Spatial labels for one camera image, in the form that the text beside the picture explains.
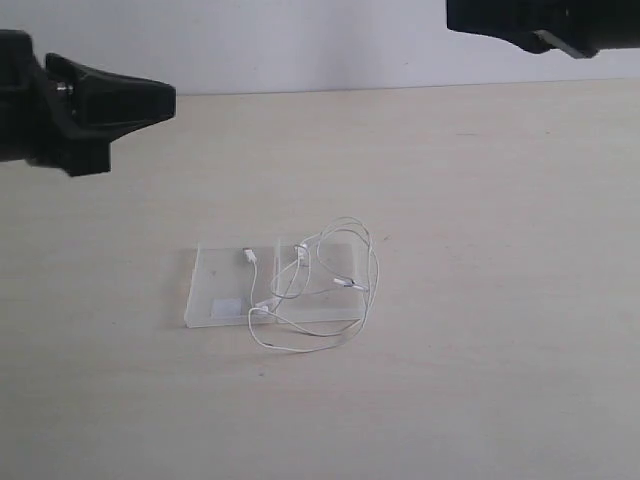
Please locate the white wired earphones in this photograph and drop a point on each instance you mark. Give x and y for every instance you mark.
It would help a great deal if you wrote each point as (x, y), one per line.
(322, 286)

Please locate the clear plastic hinged case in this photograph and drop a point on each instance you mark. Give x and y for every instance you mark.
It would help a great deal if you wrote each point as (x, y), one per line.
(220, 274)

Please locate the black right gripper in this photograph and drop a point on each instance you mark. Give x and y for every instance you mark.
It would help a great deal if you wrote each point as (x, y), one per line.
(580, 29)

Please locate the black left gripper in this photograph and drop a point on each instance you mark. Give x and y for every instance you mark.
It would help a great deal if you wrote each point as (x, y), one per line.
(49, 128)

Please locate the small white paper label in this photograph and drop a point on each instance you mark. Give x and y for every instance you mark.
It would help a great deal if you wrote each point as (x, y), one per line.
(227, 308)

